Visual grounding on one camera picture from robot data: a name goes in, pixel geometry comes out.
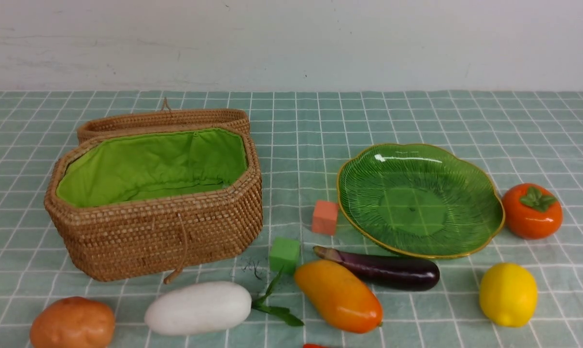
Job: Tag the orange persimmon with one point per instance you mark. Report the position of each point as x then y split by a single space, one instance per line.
531 211

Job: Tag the green foam cube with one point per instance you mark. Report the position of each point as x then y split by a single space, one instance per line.
284 255

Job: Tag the purple eggplant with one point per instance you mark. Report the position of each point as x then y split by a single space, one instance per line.
396 272

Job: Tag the orange foam cube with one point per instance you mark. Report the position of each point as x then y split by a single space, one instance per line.
325 216

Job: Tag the woven rattan basket green lining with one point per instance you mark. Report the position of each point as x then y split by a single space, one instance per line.
150 201

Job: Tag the white radish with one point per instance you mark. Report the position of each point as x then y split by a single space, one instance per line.
200 308

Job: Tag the yellow lemon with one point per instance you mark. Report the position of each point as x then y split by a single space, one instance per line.
508 295

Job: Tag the red chili pepper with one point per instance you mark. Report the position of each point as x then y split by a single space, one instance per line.
310 345

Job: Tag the orange yellow mango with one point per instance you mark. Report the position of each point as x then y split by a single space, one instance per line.
339 297

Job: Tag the woven rattan basket lid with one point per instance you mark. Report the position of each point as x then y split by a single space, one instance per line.
234 118

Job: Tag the green leaf-shaped glass plate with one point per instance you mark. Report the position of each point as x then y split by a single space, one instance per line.
420 200

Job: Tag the brown potato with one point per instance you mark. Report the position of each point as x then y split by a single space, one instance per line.
73 322

